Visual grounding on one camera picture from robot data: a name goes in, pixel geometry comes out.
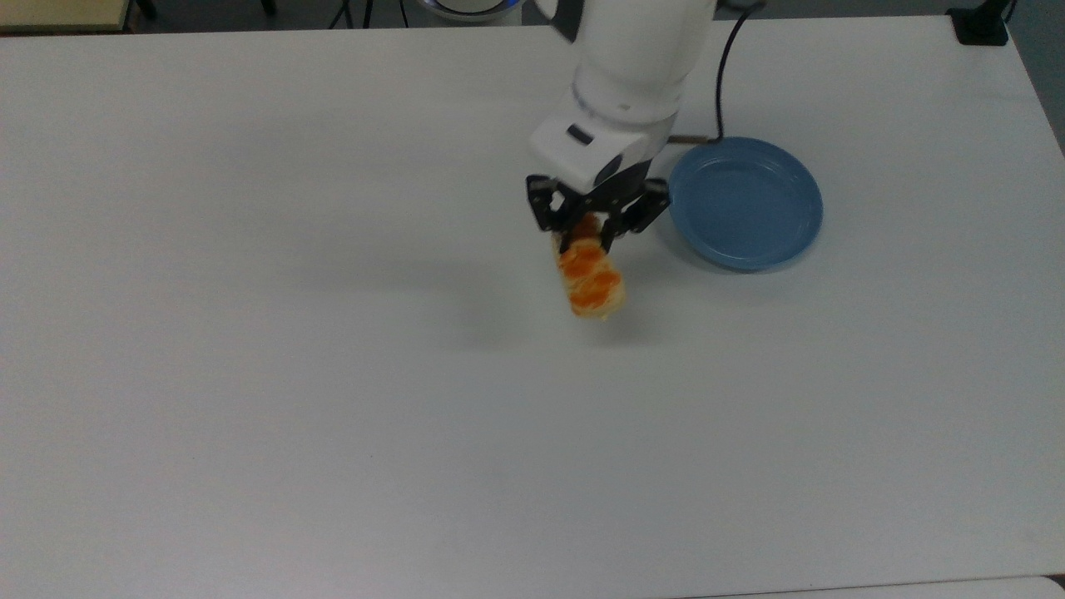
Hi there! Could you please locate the orange glazed bread loaf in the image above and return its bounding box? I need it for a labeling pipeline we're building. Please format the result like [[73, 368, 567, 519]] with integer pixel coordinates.
[[552, 214, 627, 322]]

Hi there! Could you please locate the light wooden table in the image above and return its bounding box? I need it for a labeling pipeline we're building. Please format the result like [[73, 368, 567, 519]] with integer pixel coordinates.
[[0, 0, 138, 34]]

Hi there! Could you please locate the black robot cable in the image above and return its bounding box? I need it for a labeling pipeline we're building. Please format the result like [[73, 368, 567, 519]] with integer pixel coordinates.
[[714, 0, 768, 141]]

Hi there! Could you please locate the blue round plate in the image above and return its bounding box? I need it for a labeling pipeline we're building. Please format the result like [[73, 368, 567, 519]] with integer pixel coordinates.
[[667, 136, 825, 273]]

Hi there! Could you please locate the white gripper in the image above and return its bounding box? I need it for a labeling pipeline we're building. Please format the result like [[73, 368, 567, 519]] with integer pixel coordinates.
[[525, 115, 675, 254]]

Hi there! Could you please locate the black table clamp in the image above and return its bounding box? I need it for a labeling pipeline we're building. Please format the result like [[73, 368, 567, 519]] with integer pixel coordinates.
[[947, 0, 1018, 47]]

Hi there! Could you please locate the white robot base blue ring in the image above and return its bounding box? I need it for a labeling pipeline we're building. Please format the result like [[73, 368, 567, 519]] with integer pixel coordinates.
[[420, 0, 527, 22]]

